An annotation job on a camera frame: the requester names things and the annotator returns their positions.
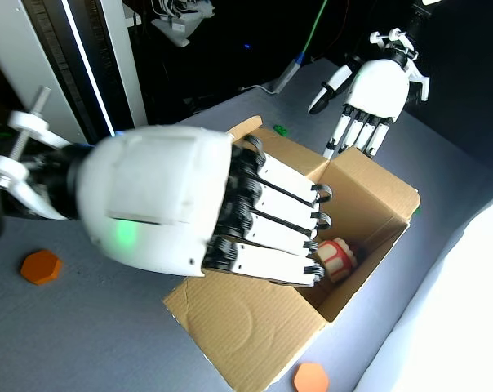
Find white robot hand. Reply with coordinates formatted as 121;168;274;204
75;124;333;289
307;59;410;161

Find orange hexagon block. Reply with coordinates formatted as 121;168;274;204
20;249;63;286
293;361;331;392

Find brown cardboard box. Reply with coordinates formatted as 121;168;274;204
162;115;421;392

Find white light strip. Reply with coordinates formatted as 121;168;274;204
60;0;117;138

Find red and cream toy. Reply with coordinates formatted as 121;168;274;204
314;238;357;283

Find grey cable adapter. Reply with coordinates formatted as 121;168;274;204
273;55;305;93

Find white equipment rack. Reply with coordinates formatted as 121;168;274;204
0;0;150;138

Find white printed plastic part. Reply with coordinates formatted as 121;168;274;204
150;0;215;49

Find green cable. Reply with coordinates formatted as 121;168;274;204
299;0;330;58

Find white cable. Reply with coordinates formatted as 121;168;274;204
238;82;278;93

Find grey table cloth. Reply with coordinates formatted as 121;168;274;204
0;56;493;392

